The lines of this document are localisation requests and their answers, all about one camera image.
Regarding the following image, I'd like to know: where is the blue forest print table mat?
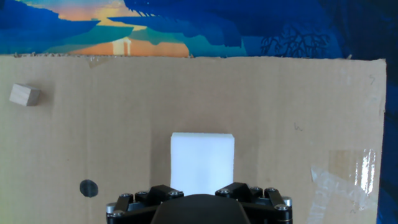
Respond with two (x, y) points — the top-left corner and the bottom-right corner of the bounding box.
(0, 0), (398, 224)

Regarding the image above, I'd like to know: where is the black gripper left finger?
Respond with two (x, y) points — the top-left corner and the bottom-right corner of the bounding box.
(105, 184), (185, 224)

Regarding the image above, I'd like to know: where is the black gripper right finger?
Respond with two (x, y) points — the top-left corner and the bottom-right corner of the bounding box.
(215, 182), (294, 224)

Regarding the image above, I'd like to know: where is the small wooden cube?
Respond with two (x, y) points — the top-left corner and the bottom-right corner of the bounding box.
(9, 83), (42, 107)

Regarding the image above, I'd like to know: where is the brown cardboard sheet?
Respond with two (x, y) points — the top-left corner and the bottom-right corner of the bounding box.
(0, 53), (387, 224)

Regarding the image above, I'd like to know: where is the black ink spot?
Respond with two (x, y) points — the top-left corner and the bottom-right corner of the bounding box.
(79, 179), (100, 198)

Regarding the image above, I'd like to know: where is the white rectangular sponge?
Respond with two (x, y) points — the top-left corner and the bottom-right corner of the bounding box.
(170, 132), (236, 197)

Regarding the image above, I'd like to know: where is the clear adhesive tape piece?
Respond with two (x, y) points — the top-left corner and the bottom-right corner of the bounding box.
(306, 148), (379, 224)

